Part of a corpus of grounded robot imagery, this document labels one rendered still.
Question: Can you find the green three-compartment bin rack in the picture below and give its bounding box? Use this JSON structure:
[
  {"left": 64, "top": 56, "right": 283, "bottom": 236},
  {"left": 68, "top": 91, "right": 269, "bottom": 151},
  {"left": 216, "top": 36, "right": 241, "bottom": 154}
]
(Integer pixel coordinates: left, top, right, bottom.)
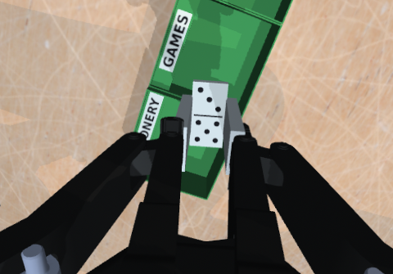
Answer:
[{"left": 134, "top": 0, "right": 293, "bottom": 200}]

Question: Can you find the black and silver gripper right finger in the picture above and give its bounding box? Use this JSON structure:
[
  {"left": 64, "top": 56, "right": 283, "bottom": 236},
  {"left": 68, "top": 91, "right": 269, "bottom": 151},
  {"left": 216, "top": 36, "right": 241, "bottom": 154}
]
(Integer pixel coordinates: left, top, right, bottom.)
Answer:
[{"left": 223, "top": 97, "right": 393, "bottom": 274}]

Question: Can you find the white domino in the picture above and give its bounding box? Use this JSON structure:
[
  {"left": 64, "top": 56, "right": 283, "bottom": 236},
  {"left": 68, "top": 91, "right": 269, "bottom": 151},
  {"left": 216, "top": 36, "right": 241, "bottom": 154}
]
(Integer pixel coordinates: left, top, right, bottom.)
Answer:
[{"left": 189, "top": 79, "right": 228, "bottom": 148}]

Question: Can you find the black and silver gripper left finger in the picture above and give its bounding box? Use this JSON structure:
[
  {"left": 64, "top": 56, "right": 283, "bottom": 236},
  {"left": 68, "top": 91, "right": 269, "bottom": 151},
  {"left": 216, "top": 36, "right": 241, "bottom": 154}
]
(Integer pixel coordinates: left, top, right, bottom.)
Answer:
[{"left": 0, "top": 94, "right": 192, "bottom": 274}]

